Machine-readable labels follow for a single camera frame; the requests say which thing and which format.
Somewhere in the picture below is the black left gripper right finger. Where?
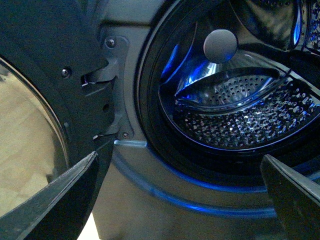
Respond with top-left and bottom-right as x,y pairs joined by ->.
260,154 -> 320,240

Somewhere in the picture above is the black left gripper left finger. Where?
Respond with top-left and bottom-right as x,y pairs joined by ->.
0,152 -> 99,240

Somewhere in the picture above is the washing machine glass door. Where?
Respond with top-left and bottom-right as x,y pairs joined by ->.
0,0 -> 117,215

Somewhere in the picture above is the steel washing machine drum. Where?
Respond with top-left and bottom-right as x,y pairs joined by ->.
158,0 -> 320,151

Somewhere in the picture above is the dark grey washing machine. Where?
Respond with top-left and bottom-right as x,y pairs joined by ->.
93,0 -> 320,240

